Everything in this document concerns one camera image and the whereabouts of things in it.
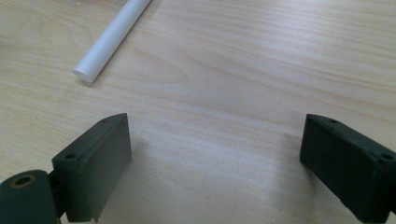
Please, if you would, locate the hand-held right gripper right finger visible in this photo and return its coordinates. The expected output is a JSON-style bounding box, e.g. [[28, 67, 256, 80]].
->
[[299, 113, 396, 224]]

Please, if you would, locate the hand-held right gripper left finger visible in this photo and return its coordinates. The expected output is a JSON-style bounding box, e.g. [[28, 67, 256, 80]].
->
[[48, 112, 133, 223]]

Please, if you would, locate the white cylindrical rod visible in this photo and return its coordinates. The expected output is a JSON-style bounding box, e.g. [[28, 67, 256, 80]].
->
[[72, 0, 152, 84]]

